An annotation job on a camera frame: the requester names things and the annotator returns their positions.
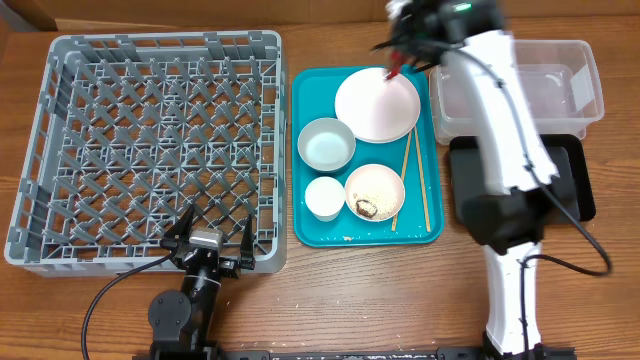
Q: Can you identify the grey bowl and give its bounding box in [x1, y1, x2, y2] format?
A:
[297, 118, 356, 173]

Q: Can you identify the white napkin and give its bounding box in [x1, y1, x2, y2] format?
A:
[385, 0, 414, 21]

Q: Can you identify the white cup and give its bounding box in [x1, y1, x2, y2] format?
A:
[305, 176, 346, 222]

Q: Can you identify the grey plastic dish rack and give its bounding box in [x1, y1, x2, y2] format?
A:
[4, 30, 287, 277]

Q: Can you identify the clear plastic bin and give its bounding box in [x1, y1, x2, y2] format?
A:
[429, 40, 605, 145]

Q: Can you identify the black tray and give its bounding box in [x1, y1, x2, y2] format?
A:
[449, 134, 596, 225]

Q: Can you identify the red wrapper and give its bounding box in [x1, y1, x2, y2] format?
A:
[385, 50, 406, 81]

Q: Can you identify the teal serving tray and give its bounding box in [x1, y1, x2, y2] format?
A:
[291, 67, 445, 247]

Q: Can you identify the left wooden chopstick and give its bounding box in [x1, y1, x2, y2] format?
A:
[391, 128, 413, 233]

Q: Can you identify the large white plate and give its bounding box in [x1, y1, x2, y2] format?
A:
[334, 67, 421, 144]

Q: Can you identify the right wooden chopstick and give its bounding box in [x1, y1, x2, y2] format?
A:
[413, 125, 431, 233]

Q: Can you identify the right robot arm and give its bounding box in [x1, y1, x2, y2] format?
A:
[382, 1, 559, 359]

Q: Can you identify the wooden chopstick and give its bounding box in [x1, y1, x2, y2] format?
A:
[391, 128, 413, 233]
[413, 125, 431, 233]

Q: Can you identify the brown food scrap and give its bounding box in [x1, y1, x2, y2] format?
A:
[356, 199, 378, 219]

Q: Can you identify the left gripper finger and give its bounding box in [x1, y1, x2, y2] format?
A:
[239, 214, 256, 270]
[160, 204, 195, 250]

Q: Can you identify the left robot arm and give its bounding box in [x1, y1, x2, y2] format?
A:
[148, 205, 256, 359]

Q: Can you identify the rice pile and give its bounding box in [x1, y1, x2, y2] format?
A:
[349, 188, 401, 221]

